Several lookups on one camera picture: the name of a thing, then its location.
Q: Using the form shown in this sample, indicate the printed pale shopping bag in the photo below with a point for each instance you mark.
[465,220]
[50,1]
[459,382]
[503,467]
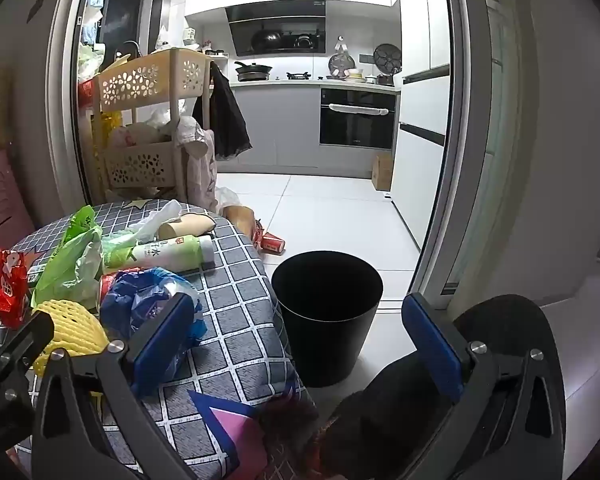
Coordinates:
[200,175]

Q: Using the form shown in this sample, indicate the green plastic bag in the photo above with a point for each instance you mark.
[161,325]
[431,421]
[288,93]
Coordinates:
[75,260]

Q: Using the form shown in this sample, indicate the yellow bottle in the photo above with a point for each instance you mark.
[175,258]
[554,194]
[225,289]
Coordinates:
[105,130]

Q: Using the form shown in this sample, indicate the beige perforated storage rack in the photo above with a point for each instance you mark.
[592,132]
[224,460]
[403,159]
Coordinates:
[145,77]

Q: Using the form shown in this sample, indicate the stack of bowls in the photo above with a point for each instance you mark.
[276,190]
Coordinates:
[355,75]

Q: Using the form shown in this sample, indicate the red snack packet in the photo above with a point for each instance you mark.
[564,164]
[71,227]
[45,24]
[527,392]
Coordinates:
[10,285]

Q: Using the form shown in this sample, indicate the bagged bread loaf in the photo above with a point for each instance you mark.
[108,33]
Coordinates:
[240,220]

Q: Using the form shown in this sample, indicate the grey sliding door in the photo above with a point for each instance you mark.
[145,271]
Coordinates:
[480,110]

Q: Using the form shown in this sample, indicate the grey checked star blanket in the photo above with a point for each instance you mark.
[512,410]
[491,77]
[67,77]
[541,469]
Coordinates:
[245,330]

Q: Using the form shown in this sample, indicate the black range hood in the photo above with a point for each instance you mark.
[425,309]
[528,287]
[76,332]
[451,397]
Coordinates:
[275,30]

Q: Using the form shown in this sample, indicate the brown cardboard tube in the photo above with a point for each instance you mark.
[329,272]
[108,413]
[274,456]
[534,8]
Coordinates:
[190,225]

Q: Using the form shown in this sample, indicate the white plastic bag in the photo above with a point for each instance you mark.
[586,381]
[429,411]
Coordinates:
[155,220]
[135,132]

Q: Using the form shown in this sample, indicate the green and white bottle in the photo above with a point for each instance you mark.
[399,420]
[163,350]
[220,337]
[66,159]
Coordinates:
[170,252]

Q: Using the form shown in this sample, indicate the round perforated steamer plate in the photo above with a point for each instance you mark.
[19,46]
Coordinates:
[387,58]

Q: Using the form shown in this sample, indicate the cardboard box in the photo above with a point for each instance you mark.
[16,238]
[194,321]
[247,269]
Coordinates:
[382,172]

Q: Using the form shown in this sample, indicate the grey kitchen cabinet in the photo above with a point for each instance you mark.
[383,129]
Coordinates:
[280,125]

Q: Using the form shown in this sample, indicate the black hanging cloth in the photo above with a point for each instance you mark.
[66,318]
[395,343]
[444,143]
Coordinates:
[227,120]

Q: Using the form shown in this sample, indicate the gas stove burner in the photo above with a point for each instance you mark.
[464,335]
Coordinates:
[298,76]

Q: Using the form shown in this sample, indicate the black built-in oven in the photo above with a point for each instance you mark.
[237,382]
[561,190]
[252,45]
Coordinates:
[355,127]

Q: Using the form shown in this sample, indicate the red drink can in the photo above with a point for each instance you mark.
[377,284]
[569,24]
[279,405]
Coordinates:
[272,243]

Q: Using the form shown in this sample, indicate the blue plastic bag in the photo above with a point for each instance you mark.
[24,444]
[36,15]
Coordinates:
[130,305]

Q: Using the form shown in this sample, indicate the black wok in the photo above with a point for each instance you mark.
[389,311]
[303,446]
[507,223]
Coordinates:
[252,71]

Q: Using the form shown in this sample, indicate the pink plastic stool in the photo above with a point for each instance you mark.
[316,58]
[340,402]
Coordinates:
[0,200]

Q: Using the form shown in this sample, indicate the white refrigerator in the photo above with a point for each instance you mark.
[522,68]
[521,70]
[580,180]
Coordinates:
[420,170]

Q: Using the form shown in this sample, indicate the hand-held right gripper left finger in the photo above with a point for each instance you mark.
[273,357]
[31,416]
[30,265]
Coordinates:
[162,340]

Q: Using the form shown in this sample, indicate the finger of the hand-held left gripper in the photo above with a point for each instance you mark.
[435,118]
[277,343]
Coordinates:
[22,342]

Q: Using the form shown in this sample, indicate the black trash bin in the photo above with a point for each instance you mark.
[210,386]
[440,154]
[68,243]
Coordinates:
[325,330]

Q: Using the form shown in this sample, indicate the round metal lid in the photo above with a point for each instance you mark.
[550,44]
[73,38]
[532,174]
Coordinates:
[341,64]

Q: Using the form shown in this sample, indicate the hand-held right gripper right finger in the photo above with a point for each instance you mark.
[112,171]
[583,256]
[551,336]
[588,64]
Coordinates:
[432,347]

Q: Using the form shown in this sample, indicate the yellow foam fruit net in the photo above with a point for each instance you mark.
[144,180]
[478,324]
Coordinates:
[70,320]

